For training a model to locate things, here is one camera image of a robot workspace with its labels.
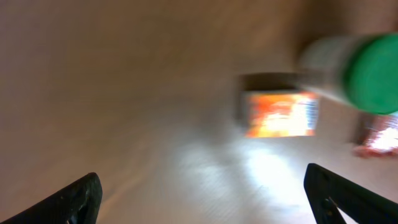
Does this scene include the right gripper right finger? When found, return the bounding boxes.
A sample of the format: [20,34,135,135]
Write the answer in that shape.
[303,163,397,224]

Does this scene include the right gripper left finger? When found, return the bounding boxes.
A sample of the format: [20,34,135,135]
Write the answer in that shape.
[2,172,103,224]

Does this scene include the red Top chocolate bar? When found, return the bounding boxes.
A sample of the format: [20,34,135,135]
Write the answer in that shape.
[353,113,397,158]

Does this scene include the small orange snack box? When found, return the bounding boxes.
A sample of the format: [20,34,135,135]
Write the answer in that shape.
[235,72,319,138]

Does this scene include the green lid white jar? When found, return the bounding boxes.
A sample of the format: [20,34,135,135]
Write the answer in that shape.
[295,33,397,114]

